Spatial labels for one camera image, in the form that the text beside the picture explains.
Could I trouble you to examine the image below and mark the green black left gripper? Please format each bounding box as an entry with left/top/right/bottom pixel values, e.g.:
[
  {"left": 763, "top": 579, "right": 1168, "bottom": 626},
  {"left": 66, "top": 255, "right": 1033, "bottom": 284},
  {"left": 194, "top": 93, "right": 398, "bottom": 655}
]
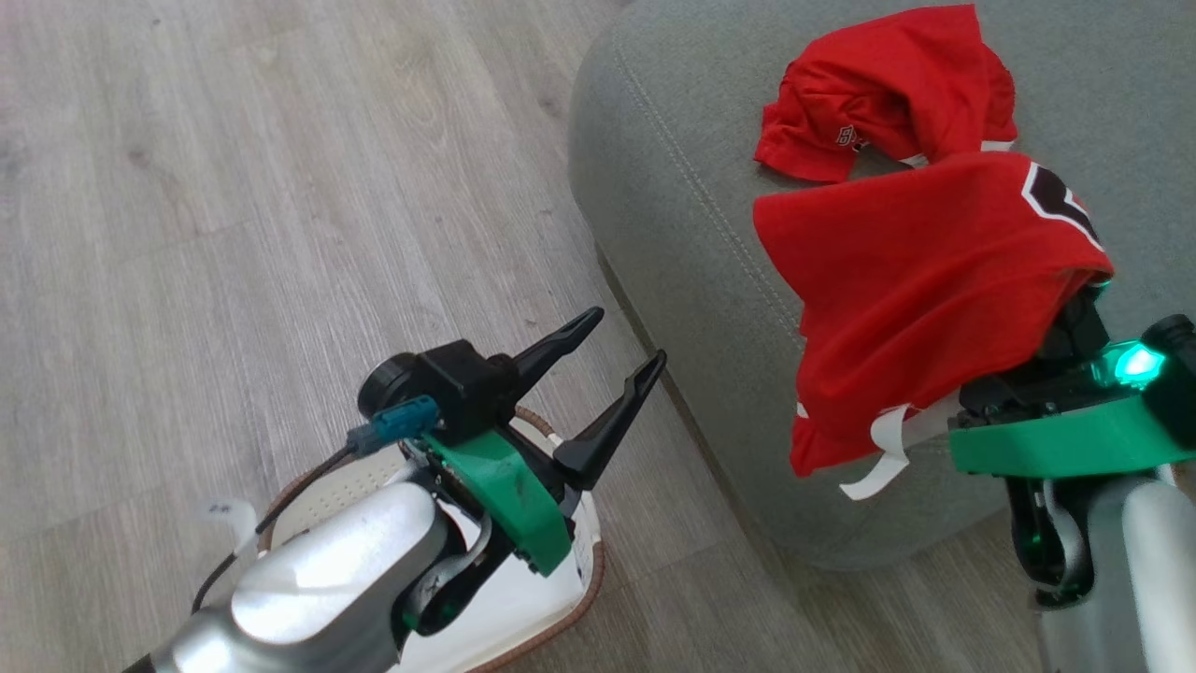
[{"left": 402, "top": 307, "right": 668, "bottom": 576}]

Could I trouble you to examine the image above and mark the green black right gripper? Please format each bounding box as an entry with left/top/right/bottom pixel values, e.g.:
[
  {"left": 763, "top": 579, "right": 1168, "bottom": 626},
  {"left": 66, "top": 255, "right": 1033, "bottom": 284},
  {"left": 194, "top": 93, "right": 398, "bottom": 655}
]
[{"left": 948, "top": 276, "right": 1196, "bottom": 478}]

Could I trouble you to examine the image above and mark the red jersey with white ribbons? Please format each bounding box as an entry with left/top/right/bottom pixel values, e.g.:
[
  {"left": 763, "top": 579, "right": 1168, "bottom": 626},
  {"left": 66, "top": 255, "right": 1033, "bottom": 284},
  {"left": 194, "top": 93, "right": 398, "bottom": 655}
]
[{"left": 752, "top": 151, "right": 1116, "bottom": 501}]

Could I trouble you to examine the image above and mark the red shirt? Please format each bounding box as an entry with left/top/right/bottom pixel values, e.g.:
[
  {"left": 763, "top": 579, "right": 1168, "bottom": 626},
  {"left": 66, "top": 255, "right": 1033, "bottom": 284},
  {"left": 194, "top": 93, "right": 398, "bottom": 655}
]
[{"left": 753, "top": 5, "right": 1019, "bottom": 184}]

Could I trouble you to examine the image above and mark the grey sofa seat cushion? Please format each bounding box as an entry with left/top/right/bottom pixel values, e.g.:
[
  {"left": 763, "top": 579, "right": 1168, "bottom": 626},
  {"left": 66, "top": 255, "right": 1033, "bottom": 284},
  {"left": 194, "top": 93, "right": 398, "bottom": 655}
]
[{"left": 568, "top": 0, "right": 1196, "bottom": 571}]

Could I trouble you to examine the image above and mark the white laundry basket brown rim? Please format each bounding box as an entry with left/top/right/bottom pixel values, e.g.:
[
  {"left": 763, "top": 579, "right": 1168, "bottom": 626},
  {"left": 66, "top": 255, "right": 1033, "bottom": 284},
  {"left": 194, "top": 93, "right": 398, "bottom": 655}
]
[{"left": 257, "top": 407, "right": 606, "bottom": 673}]

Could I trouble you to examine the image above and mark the black cable with blue connector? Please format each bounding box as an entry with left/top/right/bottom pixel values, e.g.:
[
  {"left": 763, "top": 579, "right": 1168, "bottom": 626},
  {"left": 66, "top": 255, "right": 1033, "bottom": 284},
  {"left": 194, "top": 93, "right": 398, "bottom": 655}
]
[{"left": 192, "top": 395, "right": 440, "bottom": 613}]

